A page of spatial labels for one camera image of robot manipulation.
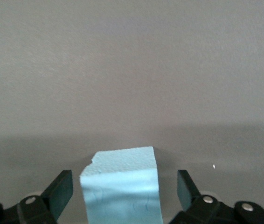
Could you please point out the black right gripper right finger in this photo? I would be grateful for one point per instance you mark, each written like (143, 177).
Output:
(190, 193)

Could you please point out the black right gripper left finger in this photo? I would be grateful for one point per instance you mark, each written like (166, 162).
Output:
(57, 193)

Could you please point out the light blue foam block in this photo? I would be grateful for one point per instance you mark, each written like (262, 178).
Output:
(122, 186)

